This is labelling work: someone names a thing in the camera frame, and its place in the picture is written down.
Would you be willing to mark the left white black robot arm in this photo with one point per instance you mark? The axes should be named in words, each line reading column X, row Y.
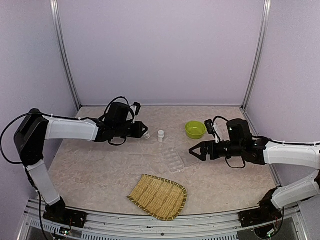
column 117, row 121

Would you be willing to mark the woven bamboo tray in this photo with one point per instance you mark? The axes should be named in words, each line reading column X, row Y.
column 160, row 198

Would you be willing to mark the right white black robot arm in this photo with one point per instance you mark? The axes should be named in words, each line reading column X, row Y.
column 261, row 150

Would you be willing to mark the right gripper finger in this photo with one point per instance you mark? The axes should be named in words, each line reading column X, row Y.
column 202, row 146
column 202, row 156

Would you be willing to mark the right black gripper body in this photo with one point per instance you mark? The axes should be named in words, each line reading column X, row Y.
column 216, row 154

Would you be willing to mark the left aluminium frame post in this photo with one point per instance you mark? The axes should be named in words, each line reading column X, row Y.
column 63, row 53

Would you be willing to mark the green plastic bowl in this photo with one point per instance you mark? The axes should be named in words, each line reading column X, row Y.
column 195, row 129

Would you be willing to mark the aluminium frame post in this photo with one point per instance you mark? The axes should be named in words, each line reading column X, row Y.
column 63, row 53
column 258, row 53

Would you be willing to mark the right aluminium frame post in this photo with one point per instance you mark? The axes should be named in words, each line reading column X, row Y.
column 258, row 53

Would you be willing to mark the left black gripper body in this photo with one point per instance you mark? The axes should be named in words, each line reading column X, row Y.
column 135, row 133

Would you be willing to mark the clear plastic pill organizer box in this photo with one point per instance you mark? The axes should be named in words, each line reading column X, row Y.
column 177, row 159

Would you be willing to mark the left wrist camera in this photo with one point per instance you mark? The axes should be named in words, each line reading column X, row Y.
column 133, row 111

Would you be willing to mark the small white pill bottle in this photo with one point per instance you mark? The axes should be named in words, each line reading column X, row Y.
column 148, row 138

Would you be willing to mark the white capped pill bottle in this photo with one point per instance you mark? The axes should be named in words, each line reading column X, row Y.
column 160, row 136

